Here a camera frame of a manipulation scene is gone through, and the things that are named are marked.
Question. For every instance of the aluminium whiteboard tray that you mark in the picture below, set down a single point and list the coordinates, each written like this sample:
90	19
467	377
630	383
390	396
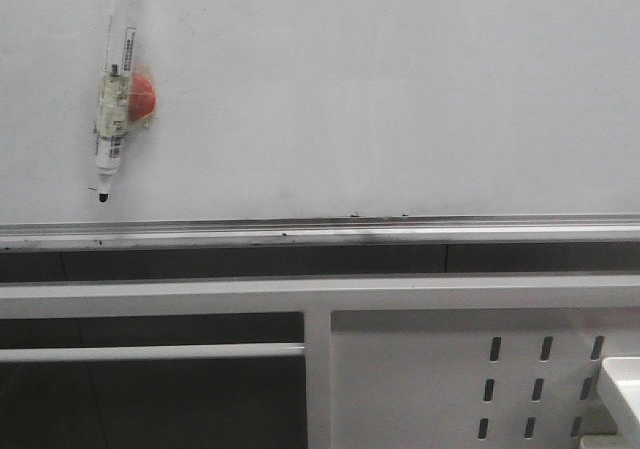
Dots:
354	230

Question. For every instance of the white whiteboard marker pen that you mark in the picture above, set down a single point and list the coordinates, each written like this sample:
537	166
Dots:
111	121

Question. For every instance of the red round magnet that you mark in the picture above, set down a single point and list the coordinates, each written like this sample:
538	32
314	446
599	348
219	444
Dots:
142	98

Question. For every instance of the white plastic bin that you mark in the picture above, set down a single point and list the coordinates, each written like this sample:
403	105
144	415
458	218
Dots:
618	389

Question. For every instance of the white whiteboard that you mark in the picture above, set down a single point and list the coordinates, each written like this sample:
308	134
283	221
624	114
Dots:
282	109

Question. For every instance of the white metal shelf frame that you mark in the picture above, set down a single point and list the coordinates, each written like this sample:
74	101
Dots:
420	362

